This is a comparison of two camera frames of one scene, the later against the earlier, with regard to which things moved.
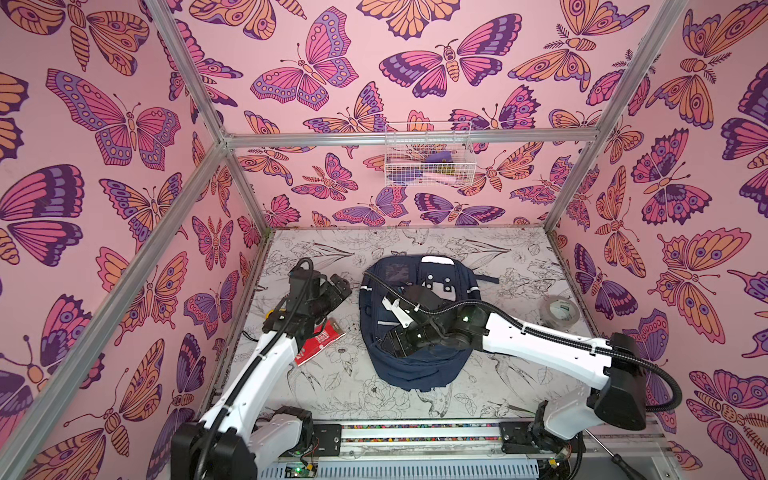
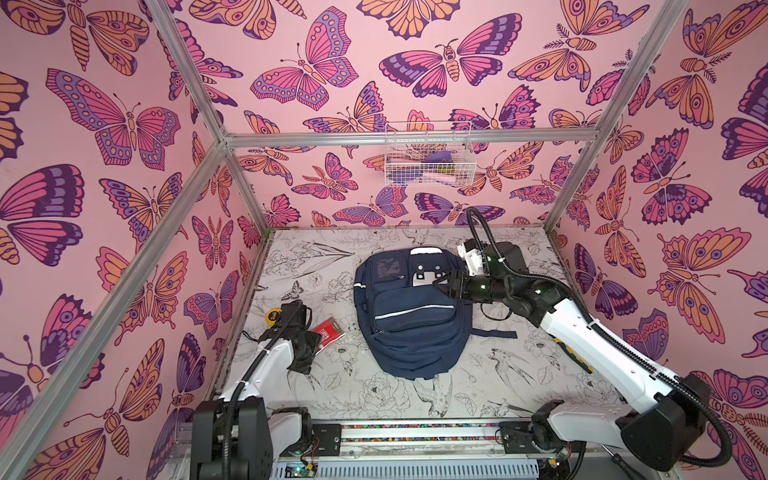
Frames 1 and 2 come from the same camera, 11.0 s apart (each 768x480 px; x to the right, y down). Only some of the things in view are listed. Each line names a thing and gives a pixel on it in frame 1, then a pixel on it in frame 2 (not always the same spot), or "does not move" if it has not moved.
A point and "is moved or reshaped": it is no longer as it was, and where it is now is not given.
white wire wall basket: x=429 y=154 does not move
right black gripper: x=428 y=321 -> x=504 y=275
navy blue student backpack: x=418 y=318 is moved or reshaped
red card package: x=327 y=332 does not move
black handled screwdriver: x=634 y=474 does not move
